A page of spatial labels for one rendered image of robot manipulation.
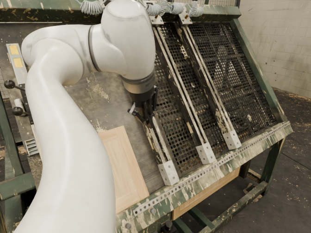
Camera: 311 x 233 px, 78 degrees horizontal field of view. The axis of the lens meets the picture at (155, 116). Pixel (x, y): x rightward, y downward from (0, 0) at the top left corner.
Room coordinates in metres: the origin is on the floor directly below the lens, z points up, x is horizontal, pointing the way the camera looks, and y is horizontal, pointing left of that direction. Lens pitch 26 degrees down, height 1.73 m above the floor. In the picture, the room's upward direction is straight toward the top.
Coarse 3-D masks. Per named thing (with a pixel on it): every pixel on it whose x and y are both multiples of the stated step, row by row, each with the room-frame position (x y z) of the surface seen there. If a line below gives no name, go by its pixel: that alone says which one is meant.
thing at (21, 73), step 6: (18, 48) 1.00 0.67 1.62; (18, 54) 0.97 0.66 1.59; (12, 60) 0.94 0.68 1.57; (12, 66) 0.92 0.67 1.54; (24, 66) 0.94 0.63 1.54; (18, 72) 0.91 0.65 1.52; (24, 72) 0.92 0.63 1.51; (18, 78) 0.89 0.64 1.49; (24, 78) 0.90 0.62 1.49; (18, 84) 0.87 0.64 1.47; (36, 132) 0.75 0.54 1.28; (36, 138) 0.73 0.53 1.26; (42, 162) 0.67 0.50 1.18
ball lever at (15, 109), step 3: (15, 108) 0.70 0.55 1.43; (18, 108) 0.70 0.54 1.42; (21, 108) 0.71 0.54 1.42; (12, 111) 0.69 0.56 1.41; (15, 111) 0.69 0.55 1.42; (18, 111) 0.69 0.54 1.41; (21, 111) 0.70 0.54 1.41; (24, 111) 0.74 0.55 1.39; (15, 114) 0.69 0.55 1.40; (18, 114) 0.69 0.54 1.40; (21, 114) 0.70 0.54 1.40; (27, 114) 0.75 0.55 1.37; (30, 114) 0.77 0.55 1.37
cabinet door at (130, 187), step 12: (108, 132) 0.90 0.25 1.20; (120, 132) 0.92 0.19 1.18; (108, 144) 0.86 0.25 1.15; (120, 144) 0.88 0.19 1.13; (108, 156) 0.81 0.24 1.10; (120, 156) 0.84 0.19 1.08; (132, 156) 0.86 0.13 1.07; (120, 168) 0.79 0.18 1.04; (132, 168) 0.81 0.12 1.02; (120, 180) 0.75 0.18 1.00; (132, 180) 0.77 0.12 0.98; (120, 192) 0.71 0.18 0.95; (132, 192) 0.73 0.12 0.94; (144, 192) 0.75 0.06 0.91; (120, 204) 0.67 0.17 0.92; (132, 204) 0.69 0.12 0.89
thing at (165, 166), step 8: (104, 8) 1.32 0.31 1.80; (144, 128) 1.00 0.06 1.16; (152, 128) 0.97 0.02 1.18; (152, 136) 0.93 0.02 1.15; (160, 136) 0.95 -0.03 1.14; (152, 144) 0.93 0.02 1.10; (160, 144) 0.92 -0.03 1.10; (160, 152) 0.89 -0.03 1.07; (160, 160) 0.87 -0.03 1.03; (168, 160) 0.87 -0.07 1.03; (160, 168) 0.87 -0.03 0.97; (168, 168) 0.84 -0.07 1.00; (168, 176) 0.81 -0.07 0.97; (176, 176) 0.83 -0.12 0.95; (168, 184) 0.80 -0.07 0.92
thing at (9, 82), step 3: (6, 81) 0.76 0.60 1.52; (9, 81) 0.76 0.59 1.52; (12, 81) 0.77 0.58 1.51; (6, 84) 0.75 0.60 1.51; (9, 84) 0.76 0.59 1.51; (12, 84) 0.76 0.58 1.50; (6, 87) 0.75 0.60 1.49; (9, 87) 0.76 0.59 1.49; (12, 87) 0.76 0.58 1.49; (15, 87) 0.79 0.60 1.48; (18, 87) 0.81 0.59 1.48; (24, 90) 0.84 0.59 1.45
